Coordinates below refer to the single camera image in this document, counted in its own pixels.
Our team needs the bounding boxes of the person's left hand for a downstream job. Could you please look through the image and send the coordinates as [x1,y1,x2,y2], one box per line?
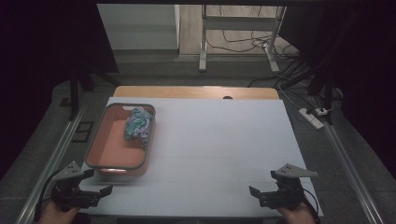
[37,199,80,224]

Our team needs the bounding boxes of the white power strip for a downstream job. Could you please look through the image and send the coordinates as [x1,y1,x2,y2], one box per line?
[298,106,325,131]

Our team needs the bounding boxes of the white table mat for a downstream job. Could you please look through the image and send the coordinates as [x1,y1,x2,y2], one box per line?
[78,96,324,218]

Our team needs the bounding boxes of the metal floor rail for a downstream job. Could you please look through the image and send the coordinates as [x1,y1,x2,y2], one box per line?
[311,96,379,224]
[13,105,87,224]

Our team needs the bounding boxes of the black curtain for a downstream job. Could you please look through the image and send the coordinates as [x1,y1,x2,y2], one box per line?
[0,0,120,181]
[278,5,396,179]

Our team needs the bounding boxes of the black floor bracket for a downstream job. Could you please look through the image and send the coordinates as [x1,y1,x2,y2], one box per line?
[71,120,95,144]

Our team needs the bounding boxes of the white plug adapter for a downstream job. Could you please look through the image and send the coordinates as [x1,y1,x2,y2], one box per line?
[315,106,332,117]

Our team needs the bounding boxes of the white metal desk frame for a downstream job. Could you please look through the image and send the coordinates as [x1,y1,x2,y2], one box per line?
[198,4,288,74]

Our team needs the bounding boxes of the person's right hand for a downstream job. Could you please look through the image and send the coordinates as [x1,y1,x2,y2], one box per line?
[276,201,318,224]

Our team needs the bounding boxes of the black floor cables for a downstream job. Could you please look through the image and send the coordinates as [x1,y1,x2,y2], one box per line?
[205,5,302,89]

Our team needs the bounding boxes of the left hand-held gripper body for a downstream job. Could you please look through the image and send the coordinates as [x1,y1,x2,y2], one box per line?
[50,161,105,213]

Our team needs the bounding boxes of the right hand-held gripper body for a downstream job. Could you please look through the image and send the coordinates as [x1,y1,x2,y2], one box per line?
[258,163,319,211]

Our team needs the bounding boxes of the colourful patterned cloth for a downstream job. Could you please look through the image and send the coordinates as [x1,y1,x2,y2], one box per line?
[123,106,154,149]

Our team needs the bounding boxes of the orange plastic basket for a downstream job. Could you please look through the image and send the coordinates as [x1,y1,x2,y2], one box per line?
[84,102,157,177]

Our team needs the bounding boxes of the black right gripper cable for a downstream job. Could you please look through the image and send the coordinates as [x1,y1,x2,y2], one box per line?
[300,188,322,224]

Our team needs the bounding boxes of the white cable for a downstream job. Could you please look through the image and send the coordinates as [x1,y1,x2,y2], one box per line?
[277,83,304,110]

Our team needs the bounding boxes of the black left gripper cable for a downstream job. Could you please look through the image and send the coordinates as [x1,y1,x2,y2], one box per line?
[33,169,61,223]

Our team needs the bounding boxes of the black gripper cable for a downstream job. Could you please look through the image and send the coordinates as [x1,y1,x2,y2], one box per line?
[33,169,61,223]
[300,188,322,224]

